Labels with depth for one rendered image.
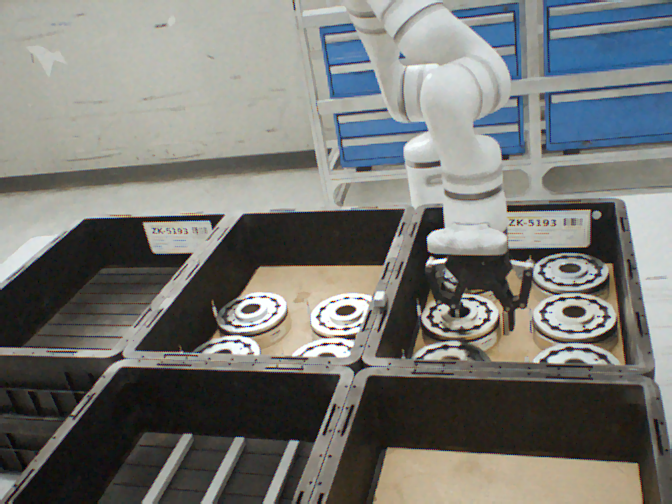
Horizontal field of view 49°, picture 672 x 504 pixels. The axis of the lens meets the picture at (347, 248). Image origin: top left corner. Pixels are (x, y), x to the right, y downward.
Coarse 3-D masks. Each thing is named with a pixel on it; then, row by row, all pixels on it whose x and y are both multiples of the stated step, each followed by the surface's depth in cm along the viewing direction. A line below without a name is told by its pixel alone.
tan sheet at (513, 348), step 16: (512, 272) 110; (512, 288) 106; (496, 304) 103; (528, 304) 102; (528, 320) 99; (512, 336) 96; (528, 336) 95; (416, 352) 96; (496, 352) 94; (512, 352) 93; (528, 352) 93
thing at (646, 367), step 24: (624, 216) 99; (408, 240) 102; (624, 240) 94; (624, 264) 89; (384, 312) 88; (648, 336) 76; (384, 360) 79; (408, 360) 78; (432, 360) 78; (456, 360) 77; (648, 360) 73
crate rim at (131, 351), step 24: (240, 216) 118; (408, 216) 109; (216, 240) 112; (384, 264) 98; (384, 288) 92; (144, 336) 91; (360, 336) 84; (192, 360) 85; (216, 360) 84; (240, 360) 83; (264, 360) 82; (288, 360) 82; (312, 360) 81; (336, 360) 80; (360, 360) 80
